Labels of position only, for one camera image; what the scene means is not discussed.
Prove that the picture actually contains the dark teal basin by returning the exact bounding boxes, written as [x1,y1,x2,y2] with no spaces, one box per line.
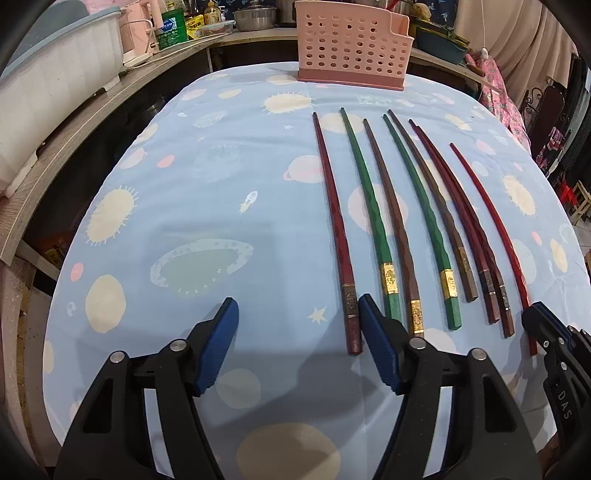
[411,21,470,65]

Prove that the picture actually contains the red plastic stool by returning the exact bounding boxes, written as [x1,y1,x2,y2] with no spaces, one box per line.
[561,181,591,219]

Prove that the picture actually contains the brown chopstick gold band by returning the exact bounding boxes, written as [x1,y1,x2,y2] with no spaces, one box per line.
[388,109,479,304]
[363,118,426,337]

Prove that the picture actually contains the metal pot with lid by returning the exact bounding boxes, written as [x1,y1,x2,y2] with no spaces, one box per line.
[233,2,278,32]

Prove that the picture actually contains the pink floral cloth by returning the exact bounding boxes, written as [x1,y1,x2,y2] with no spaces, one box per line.
[466,53,528,149]

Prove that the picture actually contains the dark red chopstick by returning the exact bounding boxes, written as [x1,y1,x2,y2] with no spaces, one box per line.
[413,121,515,339]
[408,119,502,325]

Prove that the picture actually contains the green chopstick gold band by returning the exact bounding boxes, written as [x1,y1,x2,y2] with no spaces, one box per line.
[382,114,463,330]
[340,107,403,322]

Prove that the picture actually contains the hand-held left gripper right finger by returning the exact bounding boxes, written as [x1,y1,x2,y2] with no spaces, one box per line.
[358,294,541,480]

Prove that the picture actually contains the green canister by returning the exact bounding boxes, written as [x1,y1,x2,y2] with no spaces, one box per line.
[157,11,188,51]

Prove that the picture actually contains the pink perforated plastic basket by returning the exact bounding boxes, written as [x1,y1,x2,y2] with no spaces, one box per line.
[294,0,413,92]

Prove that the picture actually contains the white cable with switch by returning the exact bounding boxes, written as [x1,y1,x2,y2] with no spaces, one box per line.
[478,0,491,61]

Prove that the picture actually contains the white ribbed plastic bin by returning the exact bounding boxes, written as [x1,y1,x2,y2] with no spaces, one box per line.
[0,6,125,197]

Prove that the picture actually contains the blue planet print tablecloth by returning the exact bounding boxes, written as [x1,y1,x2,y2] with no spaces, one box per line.
[41,60,591,480]

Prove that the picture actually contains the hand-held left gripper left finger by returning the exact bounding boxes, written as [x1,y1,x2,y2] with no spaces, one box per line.
[54,296,241,480]

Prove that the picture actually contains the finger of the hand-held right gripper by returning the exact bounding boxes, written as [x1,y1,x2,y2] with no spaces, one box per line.
[522,301,575,356]
[566,324,591,365]

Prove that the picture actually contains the pink white appliance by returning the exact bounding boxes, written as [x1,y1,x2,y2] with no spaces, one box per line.
[121,4,162,66]

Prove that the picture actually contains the hanging clothes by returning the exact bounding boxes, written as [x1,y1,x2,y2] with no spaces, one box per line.
[531,51,591,185]

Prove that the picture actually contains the clear glass container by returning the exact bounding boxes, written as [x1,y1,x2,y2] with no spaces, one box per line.
[196,21,235,38]

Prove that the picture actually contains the beige curtain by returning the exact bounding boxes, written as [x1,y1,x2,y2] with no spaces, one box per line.
[455,0,578,108]

